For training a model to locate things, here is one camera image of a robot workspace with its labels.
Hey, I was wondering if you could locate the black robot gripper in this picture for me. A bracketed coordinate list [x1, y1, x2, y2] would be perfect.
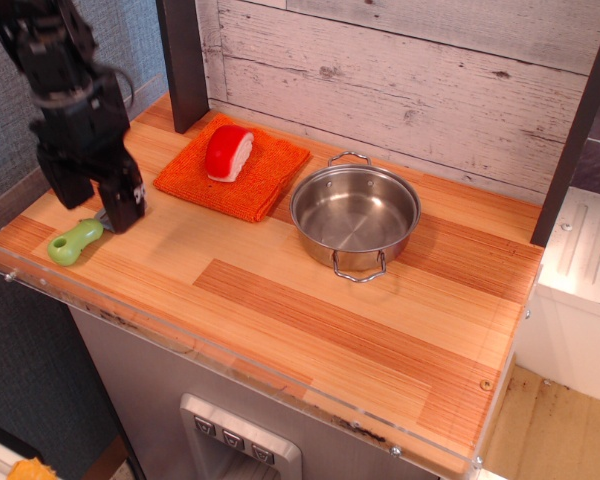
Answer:
[30, 74, 146, 234]

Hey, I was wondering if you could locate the green handled grey spatula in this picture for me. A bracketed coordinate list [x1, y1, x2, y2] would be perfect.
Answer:
[47, 208, 114, 266]

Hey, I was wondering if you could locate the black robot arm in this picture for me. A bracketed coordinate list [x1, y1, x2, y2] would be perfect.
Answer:
[0, 1, 145, 233]

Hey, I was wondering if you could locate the red white toy sushi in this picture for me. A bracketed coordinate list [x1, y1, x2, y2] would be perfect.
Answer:
[205, 125, 254, 182]

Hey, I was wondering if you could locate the orange folded cloth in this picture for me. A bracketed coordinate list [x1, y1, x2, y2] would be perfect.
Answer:
[154, 114, 310, 222]

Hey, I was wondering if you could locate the grey cabinet front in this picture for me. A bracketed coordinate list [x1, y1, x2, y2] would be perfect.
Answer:
[70, 308, 433, 479]

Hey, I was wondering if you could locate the stainless steel pot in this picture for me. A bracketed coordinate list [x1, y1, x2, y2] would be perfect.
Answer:
[290, 151, 422, 283]

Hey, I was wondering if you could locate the silver dispenser panel with buttons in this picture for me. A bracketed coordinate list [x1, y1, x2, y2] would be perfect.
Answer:
[180, 393, 303, 479]

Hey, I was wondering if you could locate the yellow object bottom left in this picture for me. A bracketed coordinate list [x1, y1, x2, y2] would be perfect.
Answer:
[6, 458, 58, 480]

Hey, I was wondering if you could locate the clear acrylic table guard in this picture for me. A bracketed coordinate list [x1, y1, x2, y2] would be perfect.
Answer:
[0, 74, 544, 477]

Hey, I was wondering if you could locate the white cabinet at right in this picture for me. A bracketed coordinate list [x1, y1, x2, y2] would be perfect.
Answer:
[514, 188, 600, 400]

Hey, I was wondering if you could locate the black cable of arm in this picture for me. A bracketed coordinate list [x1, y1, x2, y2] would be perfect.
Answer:
[110, 67, 136, 111]

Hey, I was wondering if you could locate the dark grey left post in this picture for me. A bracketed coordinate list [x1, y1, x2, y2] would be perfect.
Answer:
[156, 0, 209, 133]

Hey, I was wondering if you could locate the dark grey post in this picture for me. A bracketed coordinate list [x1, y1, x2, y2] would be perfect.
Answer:
[156, 0, 209, 133]
[530, 46, 600, 247]

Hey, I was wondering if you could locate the dark grey right post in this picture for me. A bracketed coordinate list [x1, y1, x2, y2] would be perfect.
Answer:
[530, 46, 600, 247]

